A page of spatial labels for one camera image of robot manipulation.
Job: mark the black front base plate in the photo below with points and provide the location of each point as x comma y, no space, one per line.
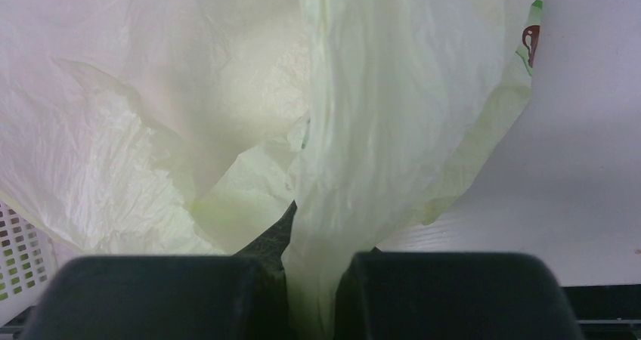
606,312

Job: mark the pale green plastic bag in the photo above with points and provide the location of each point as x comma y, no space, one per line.
189,126

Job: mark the white perforated plastic basket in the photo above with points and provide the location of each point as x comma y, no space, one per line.
29,260

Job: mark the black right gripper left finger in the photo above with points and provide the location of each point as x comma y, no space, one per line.
240,296

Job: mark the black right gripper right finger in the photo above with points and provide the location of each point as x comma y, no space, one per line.
445,295

